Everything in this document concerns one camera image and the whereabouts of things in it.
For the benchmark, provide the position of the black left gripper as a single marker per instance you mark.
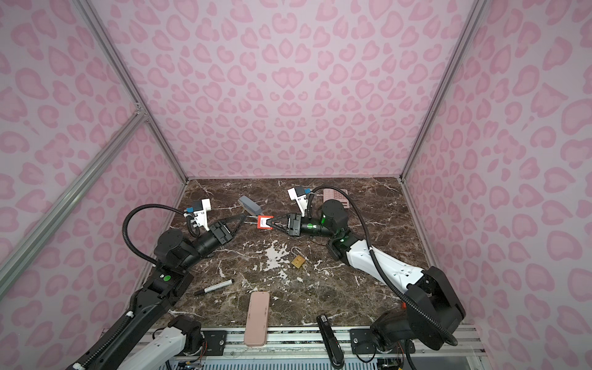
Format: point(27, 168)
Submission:
point(223, 231)

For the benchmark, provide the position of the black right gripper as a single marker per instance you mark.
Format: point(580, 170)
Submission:
point(294, 226)

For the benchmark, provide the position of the red key tag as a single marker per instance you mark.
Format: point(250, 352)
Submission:
point(264, 222)

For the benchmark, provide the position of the brass padlock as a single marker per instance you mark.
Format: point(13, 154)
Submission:
point(299, 258)

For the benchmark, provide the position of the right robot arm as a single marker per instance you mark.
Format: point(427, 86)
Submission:
point(431, 310)

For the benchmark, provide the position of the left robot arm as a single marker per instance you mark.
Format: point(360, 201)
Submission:
point(175, 254)

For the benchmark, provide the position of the grey blue stapler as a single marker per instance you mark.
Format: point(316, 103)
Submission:
point(250, 206)

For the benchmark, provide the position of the pink desk calculator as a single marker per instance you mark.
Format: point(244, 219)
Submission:
point(331, 194)

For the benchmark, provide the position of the black white marker pen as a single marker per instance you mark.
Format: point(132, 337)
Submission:
point(214, 287)

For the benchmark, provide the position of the pink pencil case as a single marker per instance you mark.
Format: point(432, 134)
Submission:
point(256, 328)

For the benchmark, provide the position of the black stapler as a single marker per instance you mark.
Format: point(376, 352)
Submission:
point(334, 350)

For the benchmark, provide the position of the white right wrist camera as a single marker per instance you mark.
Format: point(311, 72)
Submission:
point(300, 196)

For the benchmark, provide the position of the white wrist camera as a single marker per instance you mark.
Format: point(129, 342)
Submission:
point(197, 215)
point(300, 196)

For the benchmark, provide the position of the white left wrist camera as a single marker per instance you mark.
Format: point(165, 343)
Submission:
point(197, 215)

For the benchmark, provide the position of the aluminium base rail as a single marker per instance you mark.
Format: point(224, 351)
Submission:
point(302, 347)

